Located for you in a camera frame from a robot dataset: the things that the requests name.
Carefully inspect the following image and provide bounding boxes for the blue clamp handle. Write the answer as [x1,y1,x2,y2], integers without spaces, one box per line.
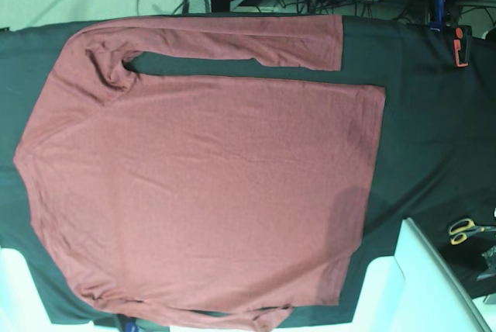
[429,0,445,32]

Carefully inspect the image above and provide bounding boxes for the orange black clamp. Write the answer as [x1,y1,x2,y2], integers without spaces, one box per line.
[453,26,473,67]

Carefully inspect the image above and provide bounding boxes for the black table cloth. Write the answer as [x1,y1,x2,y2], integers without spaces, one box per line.
[1,16,495,327]

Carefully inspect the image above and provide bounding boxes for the red long-sleeve T-shirt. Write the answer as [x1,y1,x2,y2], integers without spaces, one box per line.
[13,16,384,331]

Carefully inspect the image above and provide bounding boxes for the yellow-handled scissors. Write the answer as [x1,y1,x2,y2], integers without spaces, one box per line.
[448,218,495,245]

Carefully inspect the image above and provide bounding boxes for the blue orange clamp bottom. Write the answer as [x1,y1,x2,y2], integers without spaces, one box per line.
[115,315,142,332]

